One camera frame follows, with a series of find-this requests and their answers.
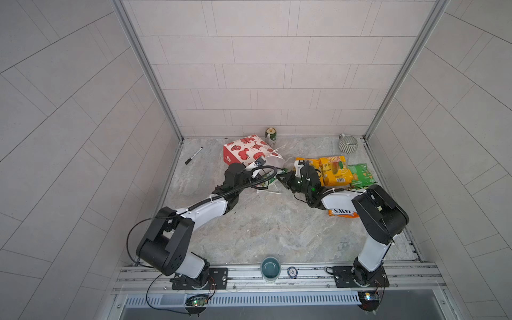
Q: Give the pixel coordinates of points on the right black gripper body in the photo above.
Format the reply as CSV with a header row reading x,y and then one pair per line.
x,y
296,184

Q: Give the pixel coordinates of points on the green white snack packet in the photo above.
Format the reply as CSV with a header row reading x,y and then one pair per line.
x,y
275,178

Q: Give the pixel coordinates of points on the red white paper gift bag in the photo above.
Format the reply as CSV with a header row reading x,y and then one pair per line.
x,y
240,154

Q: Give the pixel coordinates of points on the orange snack packet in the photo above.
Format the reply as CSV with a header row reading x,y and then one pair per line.
x,y
342,213

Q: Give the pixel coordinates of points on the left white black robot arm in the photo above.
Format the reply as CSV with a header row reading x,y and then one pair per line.
x,y
165,244

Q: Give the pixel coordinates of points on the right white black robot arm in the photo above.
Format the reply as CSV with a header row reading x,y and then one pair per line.
x,y
382,217

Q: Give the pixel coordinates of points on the green white drink can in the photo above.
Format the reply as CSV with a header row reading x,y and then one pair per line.
x,y
270,136

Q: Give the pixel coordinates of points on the striped ceramic mug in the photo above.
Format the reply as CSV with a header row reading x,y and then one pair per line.
x,y
348,144

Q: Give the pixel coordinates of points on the black marker pen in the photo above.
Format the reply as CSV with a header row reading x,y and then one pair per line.
x,y
193,156

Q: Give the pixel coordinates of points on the blue white poker chip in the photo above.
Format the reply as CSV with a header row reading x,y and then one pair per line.
x,y
292,272

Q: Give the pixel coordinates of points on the left circuit board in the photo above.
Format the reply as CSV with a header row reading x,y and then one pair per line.
x,y
196,304

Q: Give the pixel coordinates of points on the circuit board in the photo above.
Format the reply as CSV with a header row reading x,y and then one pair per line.
x,y
196,304
370,301

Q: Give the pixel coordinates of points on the right circuit board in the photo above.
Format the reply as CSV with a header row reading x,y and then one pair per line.
x,y
370,301

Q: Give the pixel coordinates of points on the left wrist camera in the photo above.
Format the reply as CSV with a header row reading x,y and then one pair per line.
x,y
259,162

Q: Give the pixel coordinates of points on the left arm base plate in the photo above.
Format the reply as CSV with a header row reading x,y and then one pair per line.
x,y
213,278

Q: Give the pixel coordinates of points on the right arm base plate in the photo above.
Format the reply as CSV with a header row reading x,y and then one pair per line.
x,y
344,276

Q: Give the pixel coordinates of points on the aluminium rail frame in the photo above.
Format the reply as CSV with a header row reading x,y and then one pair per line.
x,y
410,282

